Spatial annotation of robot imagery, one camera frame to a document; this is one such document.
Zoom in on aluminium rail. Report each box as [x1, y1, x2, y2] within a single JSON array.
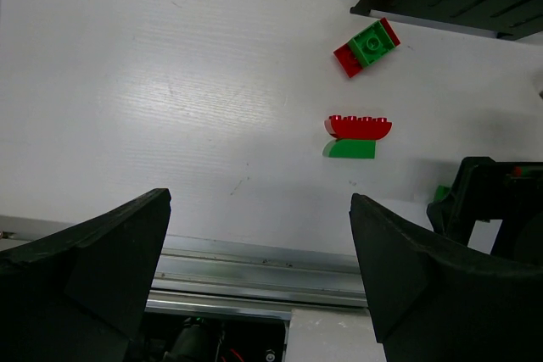
[[0, 214, 370, 320]]

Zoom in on green square lego brick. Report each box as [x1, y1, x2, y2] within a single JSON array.
[[347, 21, 396, 68]]

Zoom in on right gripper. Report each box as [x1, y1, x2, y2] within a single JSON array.
[[426, 157, 542, 261]]

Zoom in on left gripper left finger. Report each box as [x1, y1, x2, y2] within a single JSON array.
[[1, 188, 171, 361]]

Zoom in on red lego under green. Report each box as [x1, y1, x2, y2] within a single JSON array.
[[333, 18, 400, 78]]

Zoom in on green curved lego brick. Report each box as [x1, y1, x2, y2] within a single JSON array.
[[322, 139, 377, 159]]

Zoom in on red curved lego brick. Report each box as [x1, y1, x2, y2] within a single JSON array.
[[324, 115, 393, 141]]

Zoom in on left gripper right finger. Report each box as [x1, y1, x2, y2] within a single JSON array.
[[350, 194, 542, 361]]

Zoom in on green lego plate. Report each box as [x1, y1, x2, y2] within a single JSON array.
[[433, 185, 451, 202]]

